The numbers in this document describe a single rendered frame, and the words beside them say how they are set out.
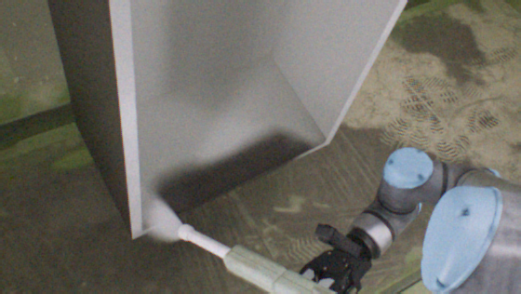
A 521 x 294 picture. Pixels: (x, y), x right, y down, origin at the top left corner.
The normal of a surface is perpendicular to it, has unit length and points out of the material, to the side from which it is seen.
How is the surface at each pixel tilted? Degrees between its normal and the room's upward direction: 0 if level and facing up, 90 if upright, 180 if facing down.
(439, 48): 0
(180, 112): 12
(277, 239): 0
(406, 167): 6
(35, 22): 57
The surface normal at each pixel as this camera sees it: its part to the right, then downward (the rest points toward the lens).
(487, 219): 0.06, -0.56
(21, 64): 0.51, 0.21
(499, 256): 0.04, -0.03
